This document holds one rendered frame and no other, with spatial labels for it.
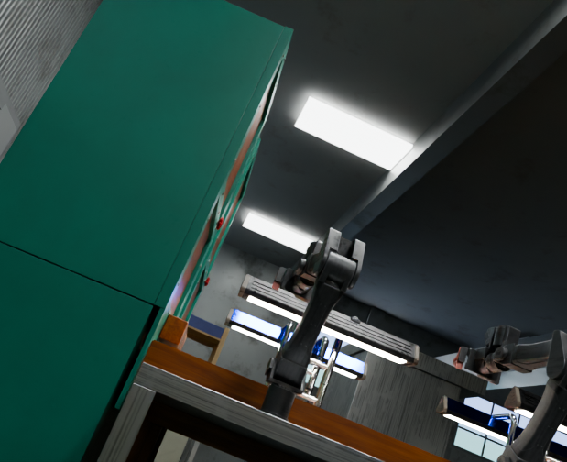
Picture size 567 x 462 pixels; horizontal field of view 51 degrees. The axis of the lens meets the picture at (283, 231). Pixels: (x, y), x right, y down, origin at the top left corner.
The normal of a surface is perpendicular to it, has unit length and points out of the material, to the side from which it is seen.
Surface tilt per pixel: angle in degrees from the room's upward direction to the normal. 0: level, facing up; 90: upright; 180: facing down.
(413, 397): 90
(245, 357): 90
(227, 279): 90
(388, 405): 90
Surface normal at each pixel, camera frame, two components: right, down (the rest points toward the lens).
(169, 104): 0.17, -0.32
